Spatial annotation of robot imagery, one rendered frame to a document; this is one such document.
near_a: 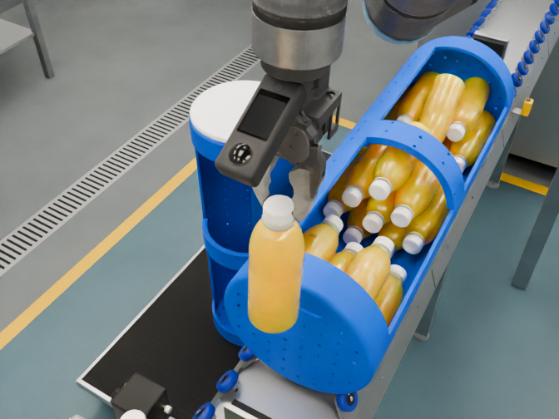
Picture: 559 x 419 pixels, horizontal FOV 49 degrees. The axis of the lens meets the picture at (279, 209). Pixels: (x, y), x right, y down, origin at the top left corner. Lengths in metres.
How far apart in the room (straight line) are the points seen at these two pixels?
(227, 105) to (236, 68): 2.18
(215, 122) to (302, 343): 0.72
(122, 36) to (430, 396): 2.98
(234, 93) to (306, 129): 1.06
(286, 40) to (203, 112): 1.06
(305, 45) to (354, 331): 0.50
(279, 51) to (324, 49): 0.04
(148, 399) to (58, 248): 1.78
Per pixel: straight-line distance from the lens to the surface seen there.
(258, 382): 1.20
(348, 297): 0.96
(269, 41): 0.60
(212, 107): 1.65
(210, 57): 3.95
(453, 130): 1.47
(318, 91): 0.68
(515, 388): 2.41
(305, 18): 0.58
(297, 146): 0.66
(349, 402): 1.15
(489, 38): 1.96
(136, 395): 1.13
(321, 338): 1.02
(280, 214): 0.73
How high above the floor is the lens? 1.96
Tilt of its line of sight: 44 degrees down
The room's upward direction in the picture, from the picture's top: straight up
